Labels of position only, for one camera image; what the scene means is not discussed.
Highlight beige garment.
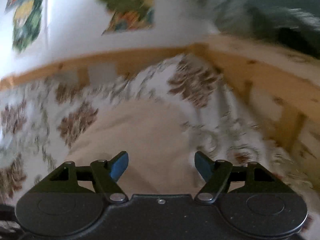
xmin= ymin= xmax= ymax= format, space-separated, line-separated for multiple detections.
xmin=62 ymin=100 xmax=246 ymax=198

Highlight teal clothes pile in bag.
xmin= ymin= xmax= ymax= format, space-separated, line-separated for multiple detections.
xmin=184 ymin=0 xmax=320 ymax=61

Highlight floral patterned bedspread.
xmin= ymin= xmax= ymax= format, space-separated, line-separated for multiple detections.
xmin=1 ymin=54 xmax=319 ymax=239

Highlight wooden bed frame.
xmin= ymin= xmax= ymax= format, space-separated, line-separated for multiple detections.
xmin=0 ymin=35 xmax=320 ymax=178

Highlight green yellow wall poster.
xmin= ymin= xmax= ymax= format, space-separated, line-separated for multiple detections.
xmin=5 ymin=0 xmax=47 ymax=57

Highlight colourful landscape wall poster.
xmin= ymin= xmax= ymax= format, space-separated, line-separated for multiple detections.
xmin=99 ymin=0 xmax=155 ymax=34

